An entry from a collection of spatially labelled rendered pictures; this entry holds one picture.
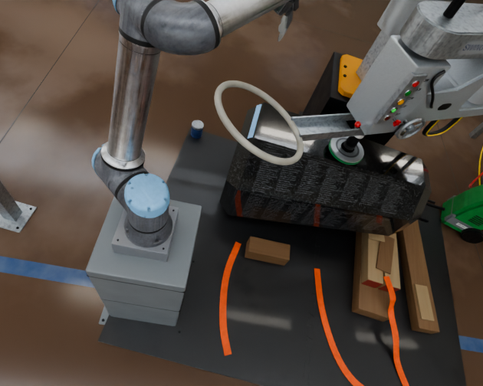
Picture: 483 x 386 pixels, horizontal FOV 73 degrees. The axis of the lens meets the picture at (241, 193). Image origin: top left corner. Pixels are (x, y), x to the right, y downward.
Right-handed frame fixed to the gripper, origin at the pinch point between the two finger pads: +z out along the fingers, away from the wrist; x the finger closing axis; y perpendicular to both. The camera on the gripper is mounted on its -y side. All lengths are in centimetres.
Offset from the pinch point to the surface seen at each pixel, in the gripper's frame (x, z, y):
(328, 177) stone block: 66, 49, -52
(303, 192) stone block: 63, 63, -42
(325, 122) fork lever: 41, 23, -40
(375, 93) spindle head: 47, -4, -40
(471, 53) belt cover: 62, -40, -45
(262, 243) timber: 73, 116, -42
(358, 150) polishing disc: 65, 30, -66
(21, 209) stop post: -52, 185, 41
